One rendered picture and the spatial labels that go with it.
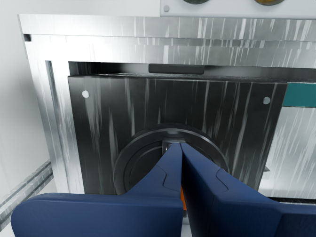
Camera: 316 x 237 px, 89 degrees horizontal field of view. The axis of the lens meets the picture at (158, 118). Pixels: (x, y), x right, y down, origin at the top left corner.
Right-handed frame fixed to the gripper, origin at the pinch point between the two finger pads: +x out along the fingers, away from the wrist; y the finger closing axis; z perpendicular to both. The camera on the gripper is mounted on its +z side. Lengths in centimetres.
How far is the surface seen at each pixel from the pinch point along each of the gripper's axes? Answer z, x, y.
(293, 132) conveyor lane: -4.4, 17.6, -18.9
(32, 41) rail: 6.9, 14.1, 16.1
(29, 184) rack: -11.5, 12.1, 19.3
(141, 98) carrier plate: 1.2, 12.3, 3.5
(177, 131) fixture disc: -1.7, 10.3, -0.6
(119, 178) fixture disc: -8.2, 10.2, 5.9
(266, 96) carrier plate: 1.9, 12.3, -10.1
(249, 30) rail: 8.4, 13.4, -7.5
